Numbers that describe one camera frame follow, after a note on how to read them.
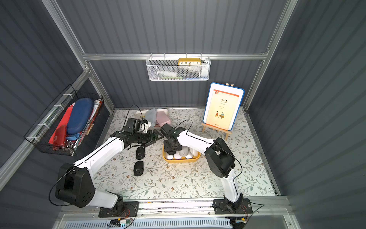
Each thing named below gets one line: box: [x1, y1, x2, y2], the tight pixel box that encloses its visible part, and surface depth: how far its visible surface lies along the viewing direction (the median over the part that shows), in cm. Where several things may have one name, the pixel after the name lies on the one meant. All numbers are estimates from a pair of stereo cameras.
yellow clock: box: [177, 57, 202, 66], surface depth 90 cm
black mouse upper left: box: [135, 145, 146, 160], surface depth 94 cm
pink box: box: [156, 110, 172, 127], surface depth 107 cm
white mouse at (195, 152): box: [192, 148, 199, 157], surface depth 92 cm
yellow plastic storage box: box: [162, 144, 202, 164], surface depth 91 cm
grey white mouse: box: [179, 145, 190, 157], surface depth 91 cm
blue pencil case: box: [67, 97, 95, 135], surface depth 75 cm
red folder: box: [48, 102, 76, 148], surface depth 68 cm
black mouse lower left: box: [133, 160, 144, 177], surface depth 87 cm
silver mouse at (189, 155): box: [184, 146, 194, 160], surface depth 93 cm
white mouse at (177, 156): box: [173, 150, 182, 160], surface depth 93 cm
